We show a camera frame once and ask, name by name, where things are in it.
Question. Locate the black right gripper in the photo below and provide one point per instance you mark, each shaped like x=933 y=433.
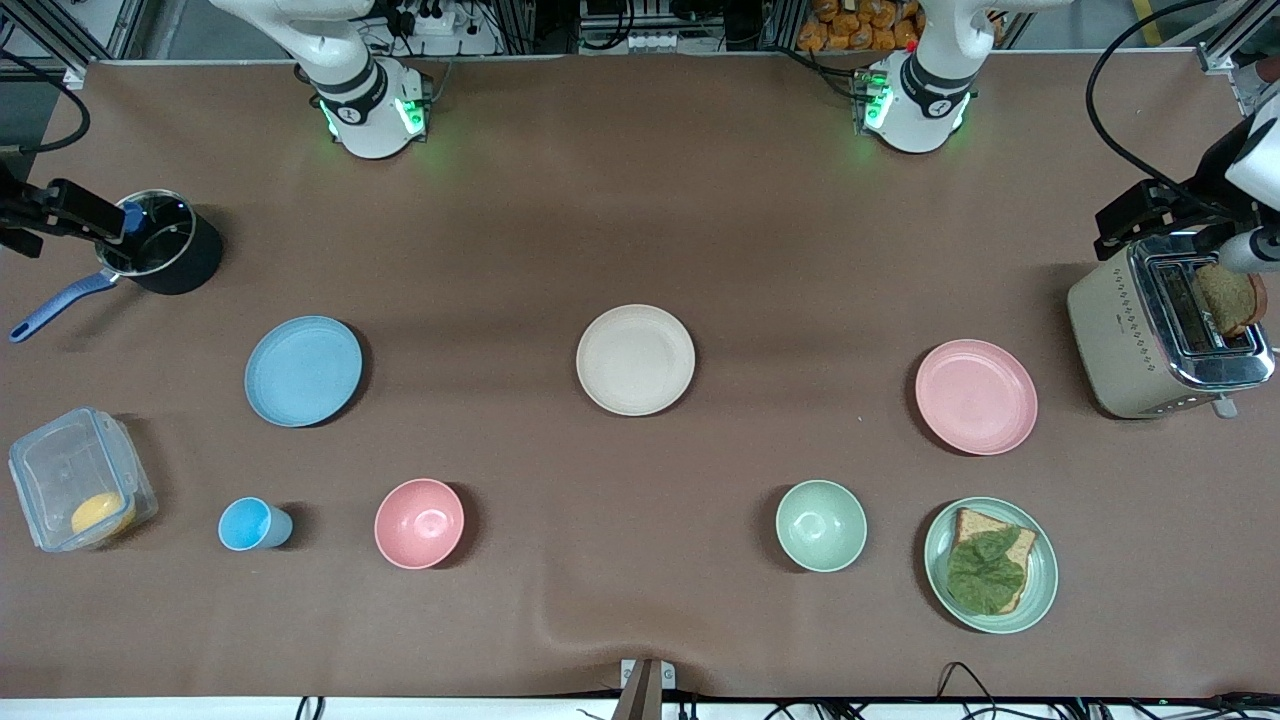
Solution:
x=20 y=213

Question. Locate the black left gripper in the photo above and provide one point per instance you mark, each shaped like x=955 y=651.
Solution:
x=1197 y=203

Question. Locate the pink plate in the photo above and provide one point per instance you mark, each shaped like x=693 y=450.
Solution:
x=976 y=397

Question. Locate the blue plate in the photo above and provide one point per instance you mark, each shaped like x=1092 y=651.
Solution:
x=303 y=371

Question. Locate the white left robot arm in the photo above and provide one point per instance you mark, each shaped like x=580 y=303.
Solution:
x=925 y=100

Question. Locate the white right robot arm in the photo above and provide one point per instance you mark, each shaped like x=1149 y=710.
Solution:
x=370 y=110

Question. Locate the glass lid blue knob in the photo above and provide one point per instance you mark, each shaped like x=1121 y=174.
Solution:
x=160 y=245

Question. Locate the beige chrome toaster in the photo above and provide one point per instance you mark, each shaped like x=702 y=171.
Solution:
x=1115 y=340

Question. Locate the brown toast slice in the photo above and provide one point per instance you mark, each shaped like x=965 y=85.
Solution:
x=1230 y=298

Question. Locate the clear plastic container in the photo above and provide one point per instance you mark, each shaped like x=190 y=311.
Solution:
x=60 y=470

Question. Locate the yellow round food piece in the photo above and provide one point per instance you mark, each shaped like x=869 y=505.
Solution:
x=102 y=514

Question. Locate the bag of orange rolls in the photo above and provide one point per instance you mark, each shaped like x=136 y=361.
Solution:
x=855 y=25

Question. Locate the bread slice under lettuce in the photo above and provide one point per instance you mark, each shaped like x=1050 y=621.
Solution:
x=975 y=523

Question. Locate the blue cup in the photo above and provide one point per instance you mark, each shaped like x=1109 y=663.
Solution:
x=250 y=525

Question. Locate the green plate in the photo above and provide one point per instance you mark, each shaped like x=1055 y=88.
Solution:
x=1040 y=590

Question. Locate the green lettuce leaf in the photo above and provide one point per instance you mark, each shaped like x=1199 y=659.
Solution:
x=985 y=575

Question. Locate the white power strip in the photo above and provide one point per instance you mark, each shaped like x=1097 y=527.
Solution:
x=432 y=18

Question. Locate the green bowl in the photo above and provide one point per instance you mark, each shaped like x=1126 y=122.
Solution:
x=821 y=526

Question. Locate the pink bowl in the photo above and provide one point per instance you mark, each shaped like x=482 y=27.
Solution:
x=419 y=523

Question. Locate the white socket block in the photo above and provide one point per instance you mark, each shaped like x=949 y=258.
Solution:
x=652 y=42

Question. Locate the beige plate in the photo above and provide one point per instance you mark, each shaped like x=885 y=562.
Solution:
x=635 y=360

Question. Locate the brown table cover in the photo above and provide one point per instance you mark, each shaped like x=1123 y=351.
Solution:
x=700 y=600

